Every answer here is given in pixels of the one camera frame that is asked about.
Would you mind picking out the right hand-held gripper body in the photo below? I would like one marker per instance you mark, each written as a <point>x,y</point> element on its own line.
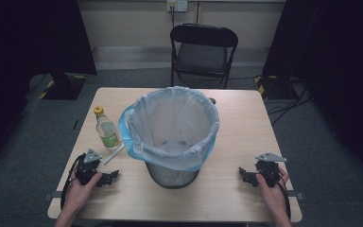
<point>268,170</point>

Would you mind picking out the black folding chair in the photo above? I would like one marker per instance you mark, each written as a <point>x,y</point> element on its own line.
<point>203,55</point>

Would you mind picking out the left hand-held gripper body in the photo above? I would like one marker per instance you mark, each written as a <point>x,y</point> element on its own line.
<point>89,167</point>

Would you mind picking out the person's right hand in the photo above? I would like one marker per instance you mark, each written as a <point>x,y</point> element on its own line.
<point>272,195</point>

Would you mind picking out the person's left hand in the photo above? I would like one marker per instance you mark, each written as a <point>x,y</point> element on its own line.
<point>79,195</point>

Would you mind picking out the white tube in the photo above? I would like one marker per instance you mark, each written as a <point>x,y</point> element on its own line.
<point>113,154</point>

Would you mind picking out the black stand base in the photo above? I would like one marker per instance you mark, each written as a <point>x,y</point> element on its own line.
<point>272,88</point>
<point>63,88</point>

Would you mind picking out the clear bottle with yellow cap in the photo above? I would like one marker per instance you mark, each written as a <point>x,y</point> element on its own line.
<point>107,130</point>

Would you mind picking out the dark curtain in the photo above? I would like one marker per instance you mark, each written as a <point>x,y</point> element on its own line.
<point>334,63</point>
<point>28,47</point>

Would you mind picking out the metal trash bin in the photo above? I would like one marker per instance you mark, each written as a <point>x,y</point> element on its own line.
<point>171,178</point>

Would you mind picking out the grey table bracket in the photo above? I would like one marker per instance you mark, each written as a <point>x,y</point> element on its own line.
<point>297,195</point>
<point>51,195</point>

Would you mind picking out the white wall socket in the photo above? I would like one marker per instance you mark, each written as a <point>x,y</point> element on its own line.
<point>177,5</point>

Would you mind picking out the blue plastic bin liner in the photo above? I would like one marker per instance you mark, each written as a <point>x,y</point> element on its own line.
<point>170,126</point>

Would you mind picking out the small dark round object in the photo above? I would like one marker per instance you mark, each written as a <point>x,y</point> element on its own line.
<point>213,101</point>

